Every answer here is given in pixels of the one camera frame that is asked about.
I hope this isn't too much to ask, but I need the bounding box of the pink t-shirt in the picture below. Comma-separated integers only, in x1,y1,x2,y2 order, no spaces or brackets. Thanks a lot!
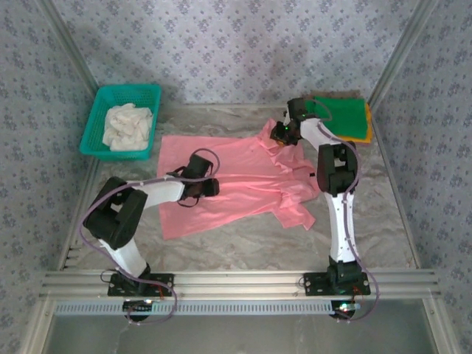
156,118,321,240

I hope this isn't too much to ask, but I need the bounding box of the green folded t-shirt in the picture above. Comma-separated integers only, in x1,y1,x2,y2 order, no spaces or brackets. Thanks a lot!
304,96,369,138

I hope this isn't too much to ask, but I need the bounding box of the white t-shirt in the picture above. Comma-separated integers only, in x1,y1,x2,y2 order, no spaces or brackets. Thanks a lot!
102,103,154,152

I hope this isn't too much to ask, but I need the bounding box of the teal plastic basket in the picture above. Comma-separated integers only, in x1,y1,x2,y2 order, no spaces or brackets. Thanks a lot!
79,83,162,162

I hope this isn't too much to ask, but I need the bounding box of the control board with LEDs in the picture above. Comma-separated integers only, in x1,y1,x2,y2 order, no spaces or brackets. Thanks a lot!
122,299,155,322
330,300,361,320

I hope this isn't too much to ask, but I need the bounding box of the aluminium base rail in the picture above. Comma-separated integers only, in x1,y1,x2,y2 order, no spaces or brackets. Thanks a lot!
39,268,442,299

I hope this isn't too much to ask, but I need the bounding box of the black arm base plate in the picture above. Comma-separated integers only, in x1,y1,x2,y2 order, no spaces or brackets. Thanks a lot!
107,273,175,298
302,272,372,297

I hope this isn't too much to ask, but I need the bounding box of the aluminium side rail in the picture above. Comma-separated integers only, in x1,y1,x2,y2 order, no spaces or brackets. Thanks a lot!
55,158,103,272
369,105,422,270

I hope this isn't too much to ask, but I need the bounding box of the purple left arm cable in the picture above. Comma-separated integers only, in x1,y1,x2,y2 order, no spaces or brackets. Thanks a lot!
80,147,221,325

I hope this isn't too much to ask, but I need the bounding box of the grey slotted cable duct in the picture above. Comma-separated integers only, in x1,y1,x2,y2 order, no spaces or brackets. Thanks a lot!
55,299,342,316

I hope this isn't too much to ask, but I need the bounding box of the aluminium frame post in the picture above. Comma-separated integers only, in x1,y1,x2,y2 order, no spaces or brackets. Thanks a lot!
36,0,101,97
367,0,440,108

